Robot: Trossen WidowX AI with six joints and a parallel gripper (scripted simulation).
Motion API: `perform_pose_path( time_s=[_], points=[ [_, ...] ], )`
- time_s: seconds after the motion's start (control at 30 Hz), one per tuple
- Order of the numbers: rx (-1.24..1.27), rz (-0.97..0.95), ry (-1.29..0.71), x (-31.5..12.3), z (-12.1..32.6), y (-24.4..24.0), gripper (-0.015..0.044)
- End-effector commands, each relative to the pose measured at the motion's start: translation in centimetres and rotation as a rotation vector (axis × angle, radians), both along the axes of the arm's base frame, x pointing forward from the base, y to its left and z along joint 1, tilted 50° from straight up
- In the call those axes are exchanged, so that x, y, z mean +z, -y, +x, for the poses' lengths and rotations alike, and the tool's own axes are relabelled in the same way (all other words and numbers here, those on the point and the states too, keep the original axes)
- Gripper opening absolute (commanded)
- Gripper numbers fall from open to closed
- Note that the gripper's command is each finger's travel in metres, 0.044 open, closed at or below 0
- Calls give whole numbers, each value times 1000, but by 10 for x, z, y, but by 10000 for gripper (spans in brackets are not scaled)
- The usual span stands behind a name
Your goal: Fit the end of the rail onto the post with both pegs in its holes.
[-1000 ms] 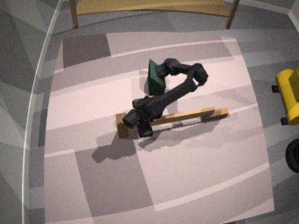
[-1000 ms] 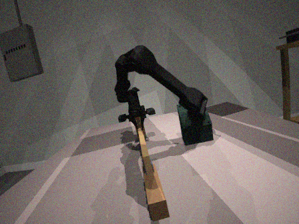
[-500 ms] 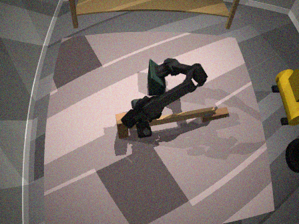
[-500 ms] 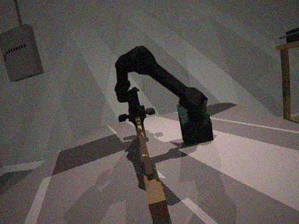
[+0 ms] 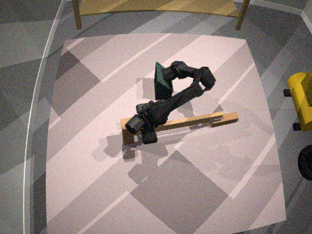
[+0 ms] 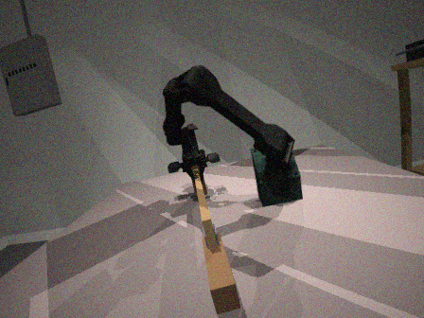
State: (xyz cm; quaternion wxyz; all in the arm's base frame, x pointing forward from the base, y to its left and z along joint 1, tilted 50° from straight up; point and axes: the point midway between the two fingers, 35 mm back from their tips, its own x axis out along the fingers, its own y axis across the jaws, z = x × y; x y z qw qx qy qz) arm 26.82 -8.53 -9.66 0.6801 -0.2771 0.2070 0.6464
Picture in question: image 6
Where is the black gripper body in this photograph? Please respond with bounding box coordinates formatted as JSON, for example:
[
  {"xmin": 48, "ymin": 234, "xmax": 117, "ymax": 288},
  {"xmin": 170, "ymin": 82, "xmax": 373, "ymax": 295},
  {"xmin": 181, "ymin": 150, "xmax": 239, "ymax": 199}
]
[{"xmin": 168, "ymin": 142, "xmax": 220, "ymax": 173}]

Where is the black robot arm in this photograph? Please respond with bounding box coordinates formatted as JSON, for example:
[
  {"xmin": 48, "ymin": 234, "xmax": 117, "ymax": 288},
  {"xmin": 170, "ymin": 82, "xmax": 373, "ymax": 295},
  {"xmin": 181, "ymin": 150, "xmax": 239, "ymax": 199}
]
[{"xmin": 163, "ymin": 65, "xmax": 295, "ymax": 174}]

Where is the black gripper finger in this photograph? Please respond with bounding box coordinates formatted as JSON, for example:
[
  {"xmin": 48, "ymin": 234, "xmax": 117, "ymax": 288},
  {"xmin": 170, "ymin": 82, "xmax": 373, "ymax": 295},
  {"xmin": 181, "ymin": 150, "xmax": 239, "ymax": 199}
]
[
  {"xmin": 183, "ymin": 168, "xmax": 196, "ymax": 185},
  {"xmin": 199, "ymin": 164, "xmax": 207, "ymax": 184}
]

